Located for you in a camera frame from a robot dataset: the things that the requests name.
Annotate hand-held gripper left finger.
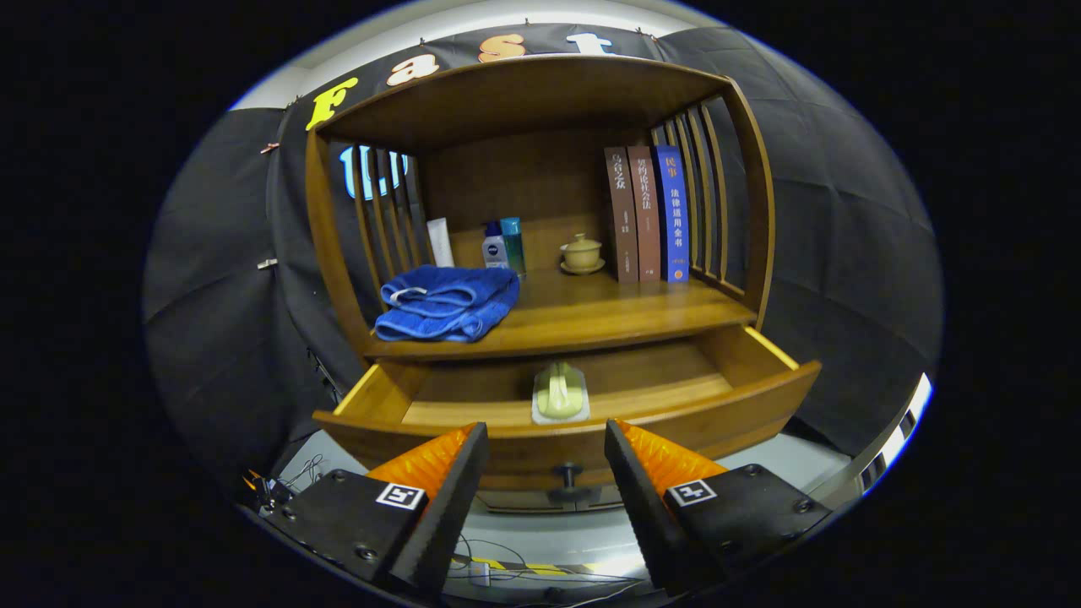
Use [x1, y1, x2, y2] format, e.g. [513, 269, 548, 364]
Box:
[266, 422, 491, 592]

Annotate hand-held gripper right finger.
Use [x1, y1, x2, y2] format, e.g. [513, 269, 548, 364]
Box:
[604, 418, 833, 592]

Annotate wooden countertop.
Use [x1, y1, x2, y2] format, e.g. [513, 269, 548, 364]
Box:
[365, 269, 758, 362]

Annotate wooden cabinet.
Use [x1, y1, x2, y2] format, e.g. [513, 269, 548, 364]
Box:
[304, 55, 822, 514]

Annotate blue towel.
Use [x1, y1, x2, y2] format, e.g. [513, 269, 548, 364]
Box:
[374, 265, 521, 343]

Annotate beige lidded teacup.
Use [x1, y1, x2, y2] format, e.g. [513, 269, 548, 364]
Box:
[560, 233, 606, 275]

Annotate white lotion bottle blue cap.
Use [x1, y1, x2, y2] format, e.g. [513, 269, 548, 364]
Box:
[481, 221, 510, 270]

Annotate white tube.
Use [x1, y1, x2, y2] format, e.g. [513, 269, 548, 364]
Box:
[426, 217, 455, 269]

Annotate clear teal bottle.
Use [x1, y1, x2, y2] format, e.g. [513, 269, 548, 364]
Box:
[500, 217, 527, 280]

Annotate reddish brown book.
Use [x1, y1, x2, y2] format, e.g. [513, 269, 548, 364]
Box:
[627, 145, 663, 282]

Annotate dark brown book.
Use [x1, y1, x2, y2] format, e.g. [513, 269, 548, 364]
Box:
[604, 147, 640, 284]

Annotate blue book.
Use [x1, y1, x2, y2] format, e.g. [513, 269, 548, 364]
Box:
[652, 144, 691, 283]

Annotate black backdrop cloth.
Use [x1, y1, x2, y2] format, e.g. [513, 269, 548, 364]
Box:
[142, 23, 944, 499]

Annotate floor cables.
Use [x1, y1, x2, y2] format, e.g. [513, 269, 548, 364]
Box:
[448, 536, 647, 607]

